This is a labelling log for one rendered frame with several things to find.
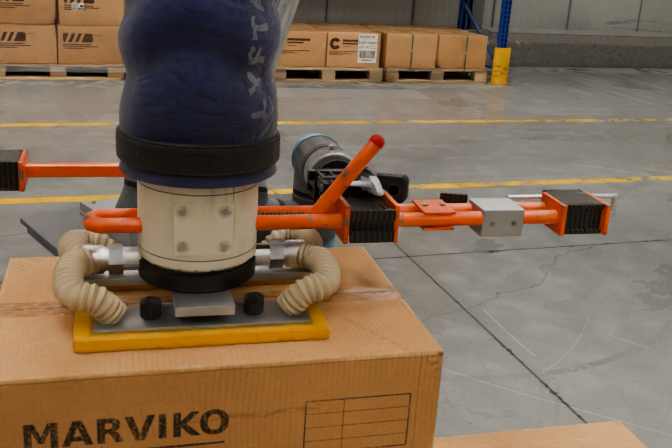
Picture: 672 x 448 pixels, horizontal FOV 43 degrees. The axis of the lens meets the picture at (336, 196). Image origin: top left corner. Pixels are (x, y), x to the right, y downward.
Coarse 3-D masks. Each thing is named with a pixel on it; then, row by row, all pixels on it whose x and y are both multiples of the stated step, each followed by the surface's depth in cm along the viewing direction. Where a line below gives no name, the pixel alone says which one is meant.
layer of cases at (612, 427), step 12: (492, 432) 170; (504, 432) 171; (516, 432) 171; (528, 432) 171; (540, 432) 171; (552, 432) 172; (564, 432) 172; (576, 432) 172; (588, 432) 173; (600, 432) 173; (612, 432) 173; (624, 432) 173; (444, 444) 165; (456, 444) 165; (468, 444) 166; (480, 444) 166; (492, 444) 166; (504, 444) 166; (516, 444) 167; (528, 444) 167; (540, 444) 167; (552, 444) 168; (564, 444) 168; (576, 444) 168; (588, 444) 168; (600, 444) 169; (612, 444) 169; (624, 444) 169; (636, 444) 170
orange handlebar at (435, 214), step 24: (48, 168) 139; (72, 168) 140; (96, 168) 141; (96, 216) 118; (120, 216) 120; (264, 216) 121; (288, 216) 122; (312, 216) 123; (336, 216) 124; (408, 216) 127; (432, 216) 127; (456, 216) 128; (480, 216) 129; (528, 216) 131; (552, 216) 132
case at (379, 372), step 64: (0, 320) 116; (64, 320) 117; (384, 320) 123; (0, 384) 101; (64, 384) 103; (128, 384) 105; (192, 384) 107; (256, 384) 110; (320, 384) 112; (384, 384) 114
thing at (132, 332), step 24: (144, 312) 113; (168, 312) 116; (240, 312) 117; (264, 312) 118; (312, 312) 120; (96, 336) 109; (120, 336) 109; (144, 336) 110; (168, 336) 110; (192, 336) 111; (216, 336) 112; (240, 336) 113; (264, 336) 114; (288, 336) 115; (312, 336) 115
